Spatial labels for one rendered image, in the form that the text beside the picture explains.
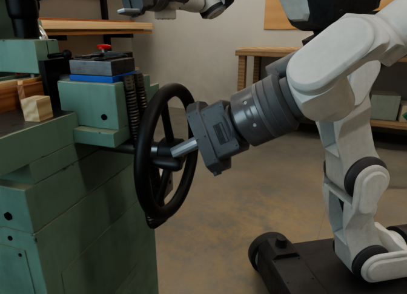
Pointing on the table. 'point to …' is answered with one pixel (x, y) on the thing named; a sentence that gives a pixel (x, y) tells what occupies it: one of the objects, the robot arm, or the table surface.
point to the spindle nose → (23, 12)
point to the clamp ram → (54, 75)
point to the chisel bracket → (25, 54)
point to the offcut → (37, 108)
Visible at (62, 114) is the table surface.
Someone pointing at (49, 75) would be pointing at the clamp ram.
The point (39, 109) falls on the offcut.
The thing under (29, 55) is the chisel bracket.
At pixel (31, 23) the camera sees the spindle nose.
